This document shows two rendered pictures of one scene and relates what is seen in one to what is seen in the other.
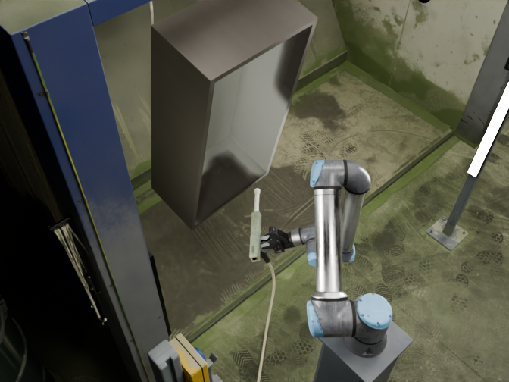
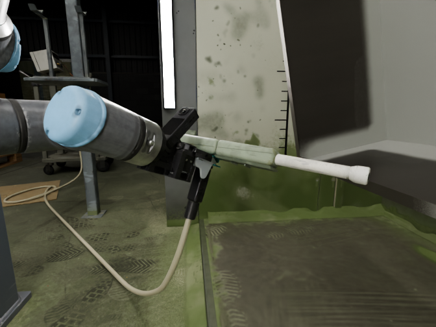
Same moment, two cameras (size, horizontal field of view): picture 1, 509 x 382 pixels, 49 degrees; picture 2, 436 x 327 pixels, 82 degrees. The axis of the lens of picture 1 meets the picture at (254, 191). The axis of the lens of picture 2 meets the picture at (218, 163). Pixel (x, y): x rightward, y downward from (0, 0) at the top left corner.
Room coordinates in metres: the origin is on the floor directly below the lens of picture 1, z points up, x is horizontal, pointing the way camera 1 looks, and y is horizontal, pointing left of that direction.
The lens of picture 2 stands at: (2.09, -0.52, 0.63)
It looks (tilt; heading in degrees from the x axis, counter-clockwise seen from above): 11 degrees down; 126
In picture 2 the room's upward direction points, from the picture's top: straight up
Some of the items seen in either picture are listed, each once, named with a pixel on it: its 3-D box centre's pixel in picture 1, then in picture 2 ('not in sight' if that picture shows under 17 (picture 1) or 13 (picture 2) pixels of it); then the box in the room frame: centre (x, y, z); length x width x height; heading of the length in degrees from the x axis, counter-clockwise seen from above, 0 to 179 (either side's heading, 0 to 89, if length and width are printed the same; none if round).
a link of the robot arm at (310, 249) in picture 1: (317, 252); (55, 125); (1.57, -0.32, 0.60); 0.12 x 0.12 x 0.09; 2
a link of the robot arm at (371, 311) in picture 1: (370, 317); not in sight; (1.10, -0.49, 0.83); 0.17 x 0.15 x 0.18; 92
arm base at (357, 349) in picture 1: (366, 332); not in sight; (1.10, -0.50, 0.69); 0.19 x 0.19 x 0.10
